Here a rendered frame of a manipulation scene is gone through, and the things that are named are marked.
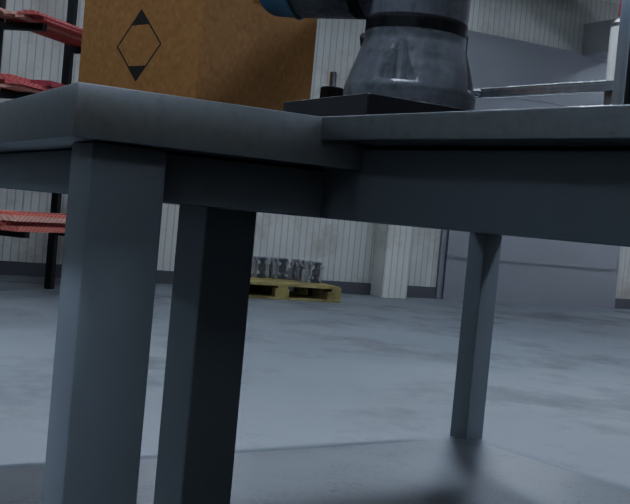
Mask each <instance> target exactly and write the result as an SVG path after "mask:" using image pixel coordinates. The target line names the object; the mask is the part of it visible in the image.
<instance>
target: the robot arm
mask: <svg viewBox="0 0 630 504"><path fill-rule="evenodd" d="M258 1H259V2H260V4H261V5H262V7H263V8H264V9H265V10H266V11H267V12H269V13H270V14H272V15H274V16H278V17H291V18H296V19H298V20H303V19H304V18H315V19H359V20H362V19H364V20H366V26H365V33H362V34H361V35H360V46H361V48H360V50H359V53H358V55H357V57H356V59H355V62H354V64H353V66H352V69H351V71H350V73H349V75H348V78H347V80H346V82H345V85H344V89H343V95H351V94H360V93H374V94H380V95H386V96H392V97H398V98H403V99H409V100H415V101H421V102H427V103H432V104H438V105H444V106H450V107H456V108H461V109H467V110H475V103H476V98H475V94H474V92H473V85H472V79H471V73H470V68H469V63H468V58H467V53H466V42H467V33H468V23H469V14H470V5H471V0H258Z"/></svg>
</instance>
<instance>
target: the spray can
mask: <svg viewBox="0 0 630 504"><path fill-rule="evenodd" d="M619 23H620V18H619V19H617V20H616V21H614V22H613V23H612V24H611V26H610V28H611V29H610V39H609V49H608V59H607V69H606V78H605V80H614V72H615V62H616V52H617V42H618V33H619ZM611 101H612V92H604V98H603V105H611Z"/></svg>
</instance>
